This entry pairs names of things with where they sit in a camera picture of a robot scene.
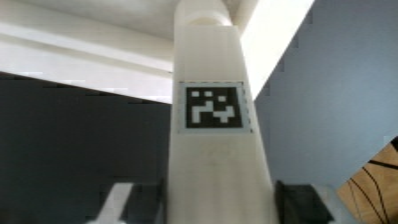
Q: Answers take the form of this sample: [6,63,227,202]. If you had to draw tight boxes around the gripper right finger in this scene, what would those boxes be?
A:
[276,181,335,224]

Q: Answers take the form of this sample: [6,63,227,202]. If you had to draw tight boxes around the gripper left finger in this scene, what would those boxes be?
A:
[88,182,164,224]

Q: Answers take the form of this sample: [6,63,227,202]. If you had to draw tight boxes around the white desk leg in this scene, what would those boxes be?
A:
[168,0,280,224]

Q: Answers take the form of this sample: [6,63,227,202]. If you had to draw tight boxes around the white desk top tray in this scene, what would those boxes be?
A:
[0,0,250,49]

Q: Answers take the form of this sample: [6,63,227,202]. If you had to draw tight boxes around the white front fence bar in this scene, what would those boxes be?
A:
[0,22,173,103]

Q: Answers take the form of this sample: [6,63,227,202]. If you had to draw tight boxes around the white fence bar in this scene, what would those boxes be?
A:
[0,22,173,103]
[234,0,315,97]

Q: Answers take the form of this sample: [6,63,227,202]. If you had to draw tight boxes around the white right fence bar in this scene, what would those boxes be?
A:
[234,0,315,97]

